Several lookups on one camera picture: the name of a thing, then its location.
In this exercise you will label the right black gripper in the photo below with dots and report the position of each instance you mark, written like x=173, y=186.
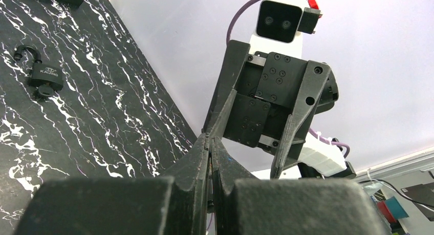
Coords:
x=274, y=105

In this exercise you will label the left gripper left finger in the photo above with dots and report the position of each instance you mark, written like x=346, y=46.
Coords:
x=174, y=202

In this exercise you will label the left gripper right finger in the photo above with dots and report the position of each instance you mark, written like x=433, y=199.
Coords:
x=245, y=204

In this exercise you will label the black padlock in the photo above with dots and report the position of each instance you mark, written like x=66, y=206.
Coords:
x=45, y=78

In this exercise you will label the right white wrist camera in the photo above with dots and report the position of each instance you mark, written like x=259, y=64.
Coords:
x=281, y=25

